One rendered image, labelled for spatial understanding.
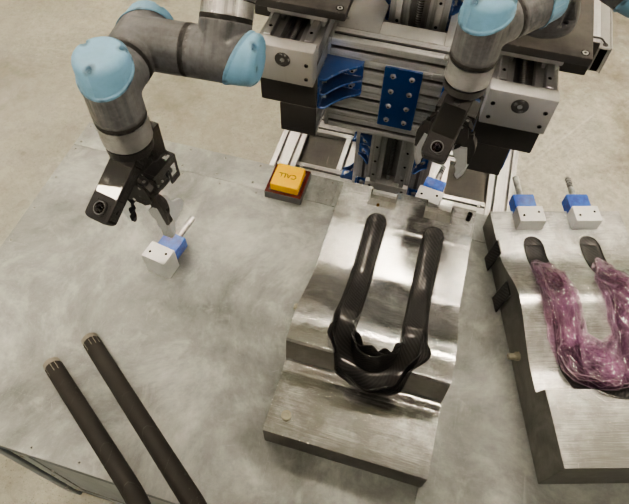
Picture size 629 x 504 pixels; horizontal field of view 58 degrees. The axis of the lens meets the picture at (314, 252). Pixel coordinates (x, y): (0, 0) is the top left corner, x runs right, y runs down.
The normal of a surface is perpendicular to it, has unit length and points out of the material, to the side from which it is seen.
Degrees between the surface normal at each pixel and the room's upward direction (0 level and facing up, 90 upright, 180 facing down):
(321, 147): 0
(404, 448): 0
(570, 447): 0
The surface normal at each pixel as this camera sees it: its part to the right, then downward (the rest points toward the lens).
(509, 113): -0.27, 0.80
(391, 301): 0.14, -0.85
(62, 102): 0.01, -0.55
